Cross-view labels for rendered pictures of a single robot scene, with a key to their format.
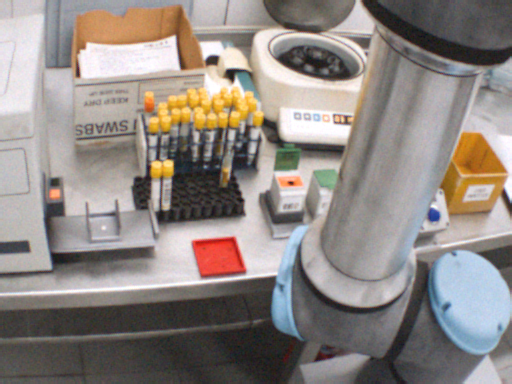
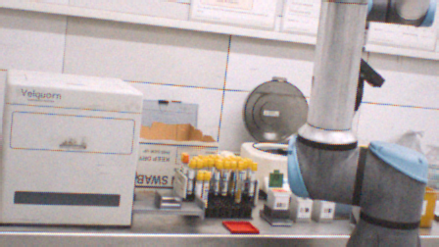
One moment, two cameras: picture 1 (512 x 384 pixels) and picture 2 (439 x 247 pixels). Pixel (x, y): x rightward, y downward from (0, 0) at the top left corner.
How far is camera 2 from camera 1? 0.87 m
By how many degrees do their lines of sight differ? 34
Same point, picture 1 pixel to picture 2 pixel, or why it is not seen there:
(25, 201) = (126, 160)
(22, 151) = (132, 122)
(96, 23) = not seen: hidden behind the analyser
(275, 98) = (261, 171)
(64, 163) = not seen: hidden behind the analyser
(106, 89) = (155, 149)
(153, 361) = not seen: outside the picture
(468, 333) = (398, 157)
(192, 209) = (219, 210)
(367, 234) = (328, 96)
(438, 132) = (350, 32)
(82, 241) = (154, 208)
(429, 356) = (380, 182)
